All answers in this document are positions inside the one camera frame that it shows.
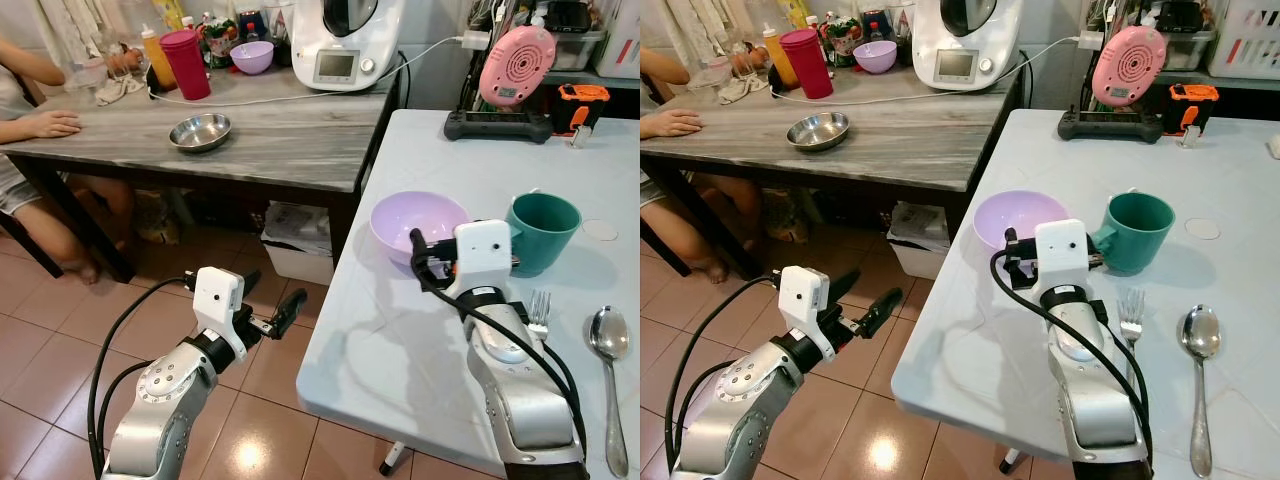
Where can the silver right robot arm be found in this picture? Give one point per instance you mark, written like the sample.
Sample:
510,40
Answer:
1095,400
520,400

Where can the person forearm resting on table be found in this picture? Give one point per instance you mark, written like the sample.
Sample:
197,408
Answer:
12,132
647,129

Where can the person raised forearm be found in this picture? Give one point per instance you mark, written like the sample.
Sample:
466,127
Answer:
660,65
30,60

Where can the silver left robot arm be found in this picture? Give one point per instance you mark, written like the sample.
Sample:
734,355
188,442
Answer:
160,400
735,400

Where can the person hand flat on table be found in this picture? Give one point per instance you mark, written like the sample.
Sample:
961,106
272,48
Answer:
678,123
50,124

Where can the person hand by glass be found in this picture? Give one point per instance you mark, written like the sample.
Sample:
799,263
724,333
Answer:
747,62
125,62

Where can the large lilac plastic bowl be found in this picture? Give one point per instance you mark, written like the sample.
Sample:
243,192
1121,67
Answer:
1015,215
415,220

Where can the green plastic cup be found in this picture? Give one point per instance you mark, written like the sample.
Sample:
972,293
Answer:
548,235
1140,235

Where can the steel fork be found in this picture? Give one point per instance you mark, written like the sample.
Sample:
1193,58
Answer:
1131,312
540,312

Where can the white storage box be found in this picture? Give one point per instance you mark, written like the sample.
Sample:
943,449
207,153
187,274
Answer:
300,250
918,248

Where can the white round table disc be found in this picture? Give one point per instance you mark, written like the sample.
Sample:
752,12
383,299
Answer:
601,230
1203,229

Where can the slipper under table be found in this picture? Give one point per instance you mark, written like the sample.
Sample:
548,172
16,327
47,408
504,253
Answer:
155,218
765,215

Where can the steel spoon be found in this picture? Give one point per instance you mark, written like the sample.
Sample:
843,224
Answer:
608,335
1200,335

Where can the black handheld controller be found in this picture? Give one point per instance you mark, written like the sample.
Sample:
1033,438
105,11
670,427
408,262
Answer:
495,127
1105,126

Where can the stainless steel bowl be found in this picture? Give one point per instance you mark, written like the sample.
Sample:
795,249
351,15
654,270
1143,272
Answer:
200,132
818,131

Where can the person bare leg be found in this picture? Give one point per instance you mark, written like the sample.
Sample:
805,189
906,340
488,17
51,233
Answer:
690,245
60,245

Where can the white folding table leg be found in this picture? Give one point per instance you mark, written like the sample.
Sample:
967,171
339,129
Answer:
392,460
1012,462

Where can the orange and black tool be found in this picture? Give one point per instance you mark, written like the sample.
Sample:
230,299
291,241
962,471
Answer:
583,95
1194,95

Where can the pink round appliance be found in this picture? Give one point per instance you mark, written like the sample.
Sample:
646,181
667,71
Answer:
517,65
1130,65

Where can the white kitchen food processor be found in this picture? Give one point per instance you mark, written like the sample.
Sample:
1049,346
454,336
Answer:
345,45
965,45

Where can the white power plug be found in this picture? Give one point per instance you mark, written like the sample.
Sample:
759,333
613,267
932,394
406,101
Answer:
473,40
1090,40

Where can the small white object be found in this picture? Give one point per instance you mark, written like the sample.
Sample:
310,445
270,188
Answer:
1274,146

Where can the white crumpled cloth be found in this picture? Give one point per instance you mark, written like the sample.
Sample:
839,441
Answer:
120,90
742,90

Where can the grey storage container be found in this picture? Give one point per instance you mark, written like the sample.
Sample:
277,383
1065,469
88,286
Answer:
580,50
1190,50

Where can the red plastic tumbler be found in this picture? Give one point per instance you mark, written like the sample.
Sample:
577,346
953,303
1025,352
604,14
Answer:
187,65
808,64

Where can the small purple bowl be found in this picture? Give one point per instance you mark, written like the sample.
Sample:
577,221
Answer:
875,57
252,57

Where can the orange sauce bottle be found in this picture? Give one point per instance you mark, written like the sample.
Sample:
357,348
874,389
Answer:
156,60
778,58

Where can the colourful snack bag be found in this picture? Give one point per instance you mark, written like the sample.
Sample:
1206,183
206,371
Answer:
220,40
843,38

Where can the white plastic basket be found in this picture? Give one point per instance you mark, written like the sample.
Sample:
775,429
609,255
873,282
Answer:
1245,40
622,40

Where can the clear plastic container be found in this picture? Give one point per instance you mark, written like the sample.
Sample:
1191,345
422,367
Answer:
710,74
85,75

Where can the dark glass bottle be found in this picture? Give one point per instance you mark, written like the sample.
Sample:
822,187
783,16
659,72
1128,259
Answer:
876,26
251,28

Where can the black box device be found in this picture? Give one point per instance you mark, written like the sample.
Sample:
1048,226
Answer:
1180,14
566,14

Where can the hanging beige cloth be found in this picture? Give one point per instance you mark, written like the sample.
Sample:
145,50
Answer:
85,28
705,28

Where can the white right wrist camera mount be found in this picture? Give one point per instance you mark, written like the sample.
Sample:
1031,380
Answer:
1062,250
485,250

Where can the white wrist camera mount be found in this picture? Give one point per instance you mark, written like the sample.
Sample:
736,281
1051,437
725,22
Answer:
803,292
1062,250
485,250
218,295

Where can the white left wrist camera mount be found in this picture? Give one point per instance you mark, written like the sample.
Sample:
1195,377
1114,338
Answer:
803,292
218,295

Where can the dark wooden table frame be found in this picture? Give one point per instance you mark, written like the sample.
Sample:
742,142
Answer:
345,225
968,215

